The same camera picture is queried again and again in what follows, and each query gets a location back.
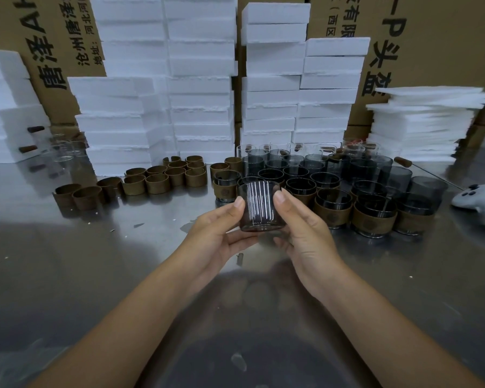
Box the person's right hand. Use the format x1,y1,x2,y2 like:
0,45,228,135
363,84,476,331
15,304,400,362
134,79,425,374
273,188,347,303

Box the person's left hand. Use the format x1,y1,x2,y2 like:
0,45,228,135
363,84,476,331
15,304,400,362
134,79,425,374
177,196,261,295

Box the group of brown sleeve rings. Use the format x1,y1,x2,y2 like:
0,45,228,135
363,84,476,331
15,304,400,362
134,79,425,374
53,155,243,211

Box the cluster of transparent plastic cups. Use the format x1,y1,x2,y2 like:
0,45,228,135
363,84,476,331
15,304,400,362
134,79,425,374
236,139,449,211

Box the bunch of clear plastic cups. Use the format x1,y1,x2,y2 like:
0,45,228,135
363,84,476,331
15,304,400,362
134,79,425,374
42,135,88,162

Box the person's left forearm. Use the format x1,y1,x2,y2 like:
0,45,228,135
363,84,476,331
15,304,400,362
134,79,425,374
26,266,205,388

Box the person's right forearm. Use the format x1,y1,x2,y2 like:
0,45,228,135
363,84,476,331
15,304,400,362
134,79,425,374
319,270,485,388

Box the tall stack white foam blocks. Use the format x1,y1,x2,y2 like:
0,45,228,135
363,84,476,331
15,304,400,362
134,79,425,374
67,0,238,177

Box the stepped stack white foam blocks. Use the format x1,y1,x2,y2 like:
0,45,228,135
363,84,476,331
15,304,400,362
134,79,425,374
240,2,371,145

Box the stack of thin foam sheets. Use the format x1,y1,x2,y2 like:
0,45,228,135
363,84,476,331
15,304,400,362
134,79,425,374
365,86,485,163

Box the white game controller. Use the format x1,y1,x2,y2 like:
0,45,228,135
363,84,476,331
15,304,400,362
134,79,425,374
451,183,485,235

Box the large printed cardboard box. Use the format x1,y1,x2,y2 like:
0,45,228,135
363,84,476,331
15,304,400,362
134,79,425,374
307,0,485,126

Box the brown-handled metal rod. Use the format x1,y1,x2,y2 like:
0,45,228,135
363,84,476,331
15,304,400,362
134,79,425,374
394,156,466,190

